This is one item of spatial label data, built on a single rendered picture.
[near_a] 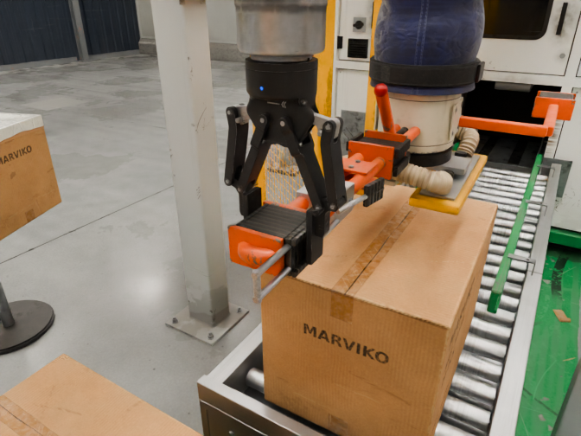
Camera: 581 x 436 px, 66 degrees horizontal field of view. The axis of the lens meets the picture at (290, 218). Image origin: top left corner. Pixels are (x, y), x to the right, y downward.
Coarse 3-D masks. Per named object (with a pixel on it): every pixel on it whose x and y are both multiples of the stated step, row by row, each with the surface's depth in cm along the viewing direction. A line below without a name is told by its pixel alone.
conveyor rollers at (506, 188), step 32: (480, 192) 239; (512, 192) 234; (512, 224) 202; (480, 288) 157; (512, 288) 158; (480, 320) 141; (512, 320) 143; (480, 352) 132; (256, 384) 120; (480, 384) 118; (288, 416) 110; (448, 416) 114; (480, 416) 109
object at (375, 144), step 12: (360, 132) 85; (372, 132) 84; (384, 132) 83; (348, 144) 79; (360, 144) 78; (372, 144) 77; (384, 144) 81; (396, 144) 81; (408, 144) 80; (348, 156) 80; (372, 156) 78; (384, 156) 77; (396, 156) 76; (384, 168) 78; (396, 168) 77
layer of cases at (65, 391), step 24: (72, 360) 127; (24, 384) 119; (48, 384) 119; (72, 384) 119; (96, 384) 119; (0, 408) 112; (24, 408) 112; (48, 408) 112; (72, 408) 112; (96, 408) 112; (120, 408) 112; (144, 408) 112; (0, 432) 106; (24, 432) 106; (48, 432) 106; (72, 432) 106; (96, 432) 106; (120, 432) 106; (144, 432) 106; (168, 432) 106; (192, 432) 106
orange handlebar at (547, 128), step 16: (400, 128) 95; (416, 128) 92; (480, 128) 98; (496, 128) 96; (512, 128) 95; (528, 128) 93; (544, 128) 92; (352, 160) 74; (384, 160) 77; (352, 176) 75; (368, 176) 71; (304, 208) 62; (240, 256) 51; (256, 256) 50
